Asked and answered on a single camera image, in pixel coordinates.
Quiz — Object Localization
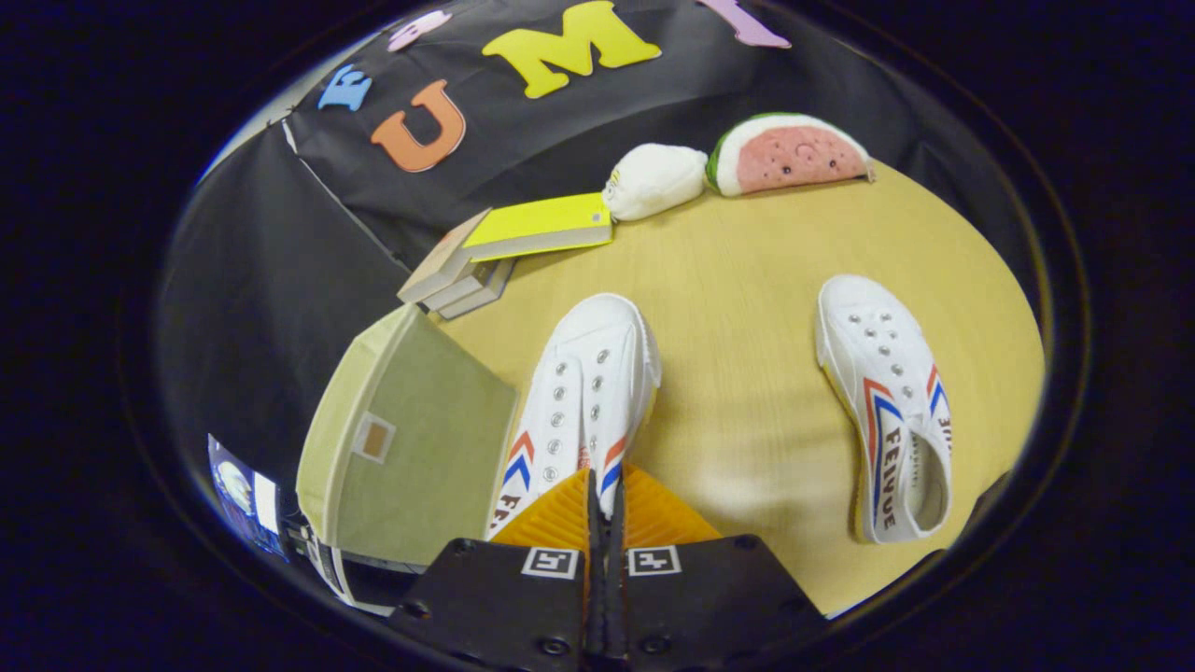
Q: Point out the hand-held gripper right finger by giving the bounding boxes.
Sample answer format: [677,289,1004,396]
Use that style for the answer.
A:
[605,465,830,672]

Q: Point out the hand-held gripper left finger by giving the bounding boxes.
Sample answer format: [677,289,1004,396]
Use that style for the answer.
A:
[387,467,601,672]

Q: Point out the pale green fabric storage box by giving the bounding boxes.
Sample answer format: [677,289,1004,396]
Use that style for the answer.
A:
[296,303,520,567]

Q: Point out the white striped canvas shoe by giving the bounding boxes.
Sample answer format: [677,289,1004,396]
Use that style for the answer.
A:
[814,273,955,545]
[485,292,664,542]

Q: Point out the grey paperback book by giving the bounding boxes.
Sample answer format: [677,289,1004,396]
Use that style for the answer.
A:
[425,257,505,314]
[439,259,516,321]

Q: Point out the laptop screen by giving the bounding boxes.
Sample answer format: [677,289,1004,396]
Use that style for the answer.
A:
[207,434,290,561]

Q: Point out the yellow cover book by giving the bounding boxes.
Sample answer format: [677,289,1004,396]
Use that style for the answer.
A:
[461,192,614,264]

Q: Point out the white plush toy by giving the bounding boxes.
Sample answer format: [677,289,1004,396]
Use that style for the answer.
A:
[602,143,710,223]

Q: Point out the black backdrop cloth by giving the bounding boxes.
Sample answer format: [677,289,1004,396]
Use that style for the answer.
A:
[154,0,1037,524]

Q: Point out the watermelon slice plush toy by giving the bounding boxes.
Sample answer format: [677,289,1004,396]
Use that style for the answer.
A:
[705,112,877,199]

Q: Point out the white frame rail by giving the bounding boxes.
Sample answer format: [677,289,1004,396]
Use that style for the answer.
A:
[280,518,426,617]

